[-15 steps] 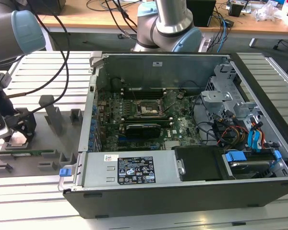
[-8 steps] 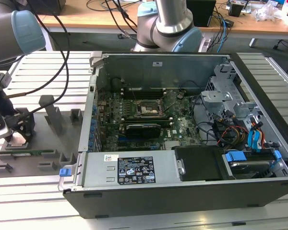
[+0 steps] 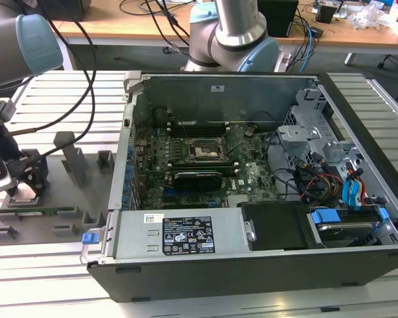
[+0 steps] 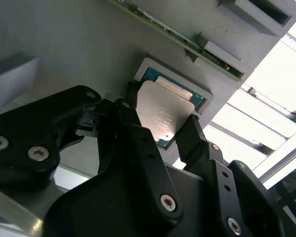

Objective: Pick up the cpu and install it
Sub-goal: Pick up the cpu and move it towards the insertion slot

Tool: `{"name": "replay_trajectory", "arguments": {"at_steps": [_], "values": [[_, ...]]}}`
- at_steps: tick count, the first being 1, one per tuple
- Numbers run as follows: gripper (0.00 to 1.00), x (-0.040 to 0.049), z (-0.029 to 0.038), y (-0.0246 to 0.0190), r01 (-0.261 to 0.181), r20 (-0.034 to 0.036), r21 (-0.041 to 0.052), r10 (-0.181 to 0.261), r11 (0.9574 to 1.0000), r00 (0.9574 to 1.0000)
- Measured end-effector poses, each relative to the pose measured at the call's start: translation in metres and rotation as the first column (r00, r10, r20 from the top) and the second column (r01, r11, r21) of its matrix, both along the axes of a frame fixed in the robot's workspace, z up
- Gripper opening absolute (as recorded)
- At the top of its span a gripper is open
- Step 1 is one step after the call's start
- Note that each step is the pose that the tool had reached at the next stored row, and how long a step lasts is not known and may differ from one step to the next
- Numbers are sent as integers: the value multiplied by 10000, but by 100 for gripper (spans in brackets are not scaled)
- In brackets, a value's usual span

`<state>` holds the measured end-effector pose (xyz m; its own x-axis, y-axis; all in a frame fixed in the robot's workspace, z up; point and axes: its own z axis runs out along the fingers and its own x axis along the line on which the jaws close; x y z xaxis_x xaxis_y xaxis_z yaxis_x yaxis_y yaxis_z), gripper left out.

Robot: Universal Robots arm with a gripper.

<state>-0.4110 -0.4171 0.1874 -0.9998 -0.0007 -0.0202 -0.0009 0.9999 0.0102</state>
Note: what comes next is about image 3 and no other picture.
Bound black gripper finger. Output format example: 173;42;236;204
18;154;50;198
5;160;23;200

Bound metal socket cover frame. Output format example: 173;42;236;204
218;125;246;157

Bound CPU socket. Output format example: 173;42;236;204
186;136;229;163

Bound grey parts rack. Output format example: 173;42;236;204
0;131;119;248

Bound green RAM stick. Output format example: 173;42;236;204
0;205;76;217

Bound grey power supply unit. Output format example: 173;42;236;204
101;207;257;263

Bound small white sticker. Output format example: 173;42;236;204
143;213;165;225

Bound black desktop computer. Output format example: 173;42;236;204
36;0;88;20

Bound black rating label sticker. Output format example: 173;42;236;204
161;215;213;257

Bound black graphics card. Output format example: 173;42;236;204
172;169;224;193

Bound wooden office desk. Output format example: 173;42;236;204
0;0;398;72

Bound green motherboard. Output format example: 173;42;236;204
132;123;288;211

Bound black and silver PC case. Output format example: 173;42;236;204
80;70;398;304

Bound silver metal drive cage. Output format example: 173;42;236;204
276;87;369;188

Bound white handheld device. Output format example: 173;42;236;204
273;52;293;73

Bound hard disk in blue carrier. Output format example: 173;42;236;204
306;207;391;249

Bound clear plastic bag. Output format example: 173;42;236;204
347;2;389;31

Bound red yellow power wires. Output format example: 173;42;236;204
300;172;343;203

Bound blue flat SATA cable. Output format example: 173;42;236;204
342;175;356;213
350;168;366;213

